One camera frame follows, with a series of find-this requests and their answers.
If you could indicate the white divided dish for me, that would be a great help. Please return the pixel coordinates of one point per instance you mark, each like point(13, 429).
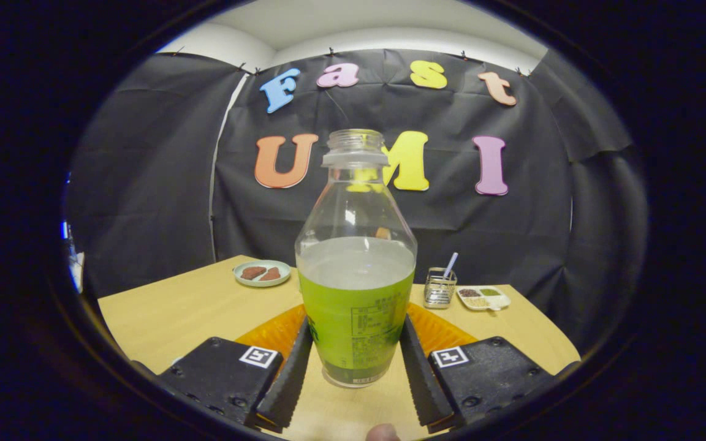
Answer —
point(482, 301)

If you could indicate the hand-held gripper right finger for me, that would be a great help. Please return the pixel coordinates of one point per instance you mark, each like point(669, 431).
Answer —
point(423, 383)

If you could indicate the green label juice bottle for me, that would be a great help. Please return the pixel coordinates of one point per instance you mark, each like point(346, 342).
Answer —
point(356, 318)

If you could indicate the white straw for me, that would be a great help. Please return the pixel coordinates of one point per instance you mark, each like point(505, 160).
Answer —
point(451, 263)

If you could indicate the brown food piece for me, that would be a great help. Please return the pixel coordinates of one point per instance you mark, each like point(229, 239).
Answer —
point(252, 272)
point(271, 275)

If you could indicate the wooden table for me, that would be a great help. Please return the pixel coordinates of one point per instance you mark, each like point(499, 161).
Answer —
point(193, 306)

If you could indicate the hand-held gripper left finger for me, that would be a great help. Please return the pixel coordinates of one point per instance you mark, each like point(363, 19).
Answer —
point(292, 383)

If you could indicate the pale green plate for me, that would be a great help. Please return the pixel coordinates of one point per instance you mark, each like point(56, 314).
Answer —
point(246, 282)

